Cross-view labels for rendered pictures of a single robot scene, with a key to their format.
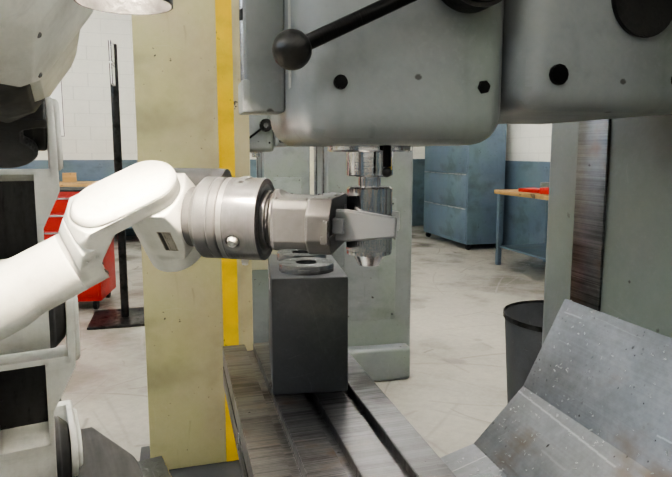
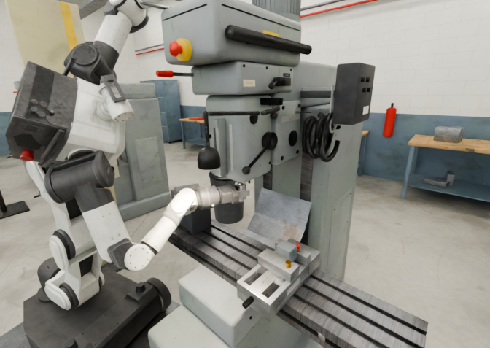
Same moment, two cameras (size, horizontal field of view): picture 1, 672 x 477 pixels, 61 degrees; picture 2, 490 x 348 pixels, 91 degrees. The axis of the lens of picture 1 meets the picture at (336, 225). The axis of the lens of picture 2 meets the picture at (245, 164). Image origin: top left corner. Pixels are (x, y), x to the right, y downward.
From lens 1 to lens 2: 62 cm
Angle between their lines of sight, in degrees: 34
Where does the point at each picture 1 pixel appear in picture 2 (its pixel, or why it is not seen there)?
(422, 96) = (260, 168)
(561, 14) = (282, 146)
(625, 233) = (277, 173)
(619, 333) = (278, 195)
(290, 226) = (227, 198)
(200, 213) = (205, 200)
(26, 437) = (86, 279)
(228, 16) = not seen: hidden behind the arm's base
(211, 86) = not seen: hidden behind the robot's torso
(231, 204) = (212, 196)
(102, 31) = not seen: outside the picture
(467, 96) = (267, 165)
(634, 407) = (284, 212)
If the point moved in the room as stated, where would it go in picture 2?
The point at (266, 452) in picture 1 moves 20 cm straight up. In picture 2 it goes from (208, 251) to (205, 213)
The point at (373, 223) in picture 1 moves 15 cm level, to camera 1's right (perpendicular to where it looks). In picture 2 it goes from (245, 192) to (273, 184)
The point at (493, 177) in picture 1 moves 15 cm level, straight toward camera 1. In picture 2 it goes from (176, 112) to (176, 113)
